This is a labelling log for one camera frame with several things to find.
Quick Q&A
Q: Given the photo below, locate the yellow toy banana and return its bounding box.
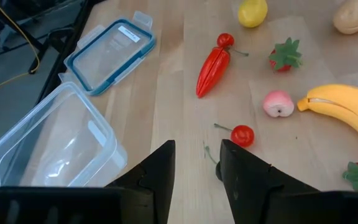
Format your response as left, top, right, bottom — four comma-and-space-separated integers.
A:
296, 83, 358, 151

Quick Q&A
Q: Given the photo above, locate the red toy cherry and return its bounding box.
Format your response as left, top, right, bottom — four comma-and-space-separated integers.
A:
213, 123, 255, 148
216, 32, 250, 57

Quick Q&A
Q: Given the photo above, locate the pink toy peach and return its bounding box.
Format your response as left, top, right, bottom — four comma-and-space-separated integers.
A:
262, 90, 295, 118

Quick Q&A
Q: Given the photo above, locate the black floor stand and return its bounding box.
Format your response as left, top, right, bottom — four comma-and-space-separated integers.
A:
0, 0, 85, 75

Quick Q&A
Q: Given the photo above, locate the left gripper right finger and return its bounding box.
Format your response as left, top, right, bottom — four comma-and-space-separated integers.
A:
219, 139, 358, 224

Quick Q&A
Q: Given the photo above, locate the tan toy potato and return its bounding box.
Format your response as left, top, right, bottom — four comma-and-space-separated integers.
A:
333, 0, 358, 35

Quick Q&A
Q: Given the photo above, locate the clear plastic tupperware container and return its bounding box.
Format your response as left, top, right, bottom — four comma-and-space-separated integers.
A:
0, 81, 129, 190

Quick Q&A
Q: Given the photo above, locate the yellow floor cable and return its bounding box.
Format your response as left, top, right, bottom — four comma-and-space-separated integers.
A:
0, 0, 40, 98

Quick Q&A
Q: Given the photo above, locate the blue-rimmed clear tupperware lid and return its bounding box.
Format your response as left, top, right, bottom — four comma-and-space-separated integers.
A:
58, 11, 157, 96

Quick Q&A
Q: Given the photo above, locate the red toy chili pepper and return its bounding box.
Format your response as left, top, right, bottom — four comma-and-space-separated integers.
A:
196, 46, 231, 99

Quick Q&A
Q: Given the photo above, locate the yellow toy lemon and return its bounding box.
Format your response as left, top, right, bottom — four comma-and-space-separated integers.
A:
237, 0, 269, 29

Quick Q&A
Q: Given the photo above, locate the black aluminium table frame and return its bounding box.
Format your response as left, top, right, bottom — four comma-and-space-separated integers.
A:
26, 0, 105, 105

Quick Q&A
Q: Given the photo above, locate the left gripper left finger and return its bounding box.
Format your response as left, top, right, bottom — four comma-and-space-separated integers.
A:
0, 139, 176, 224

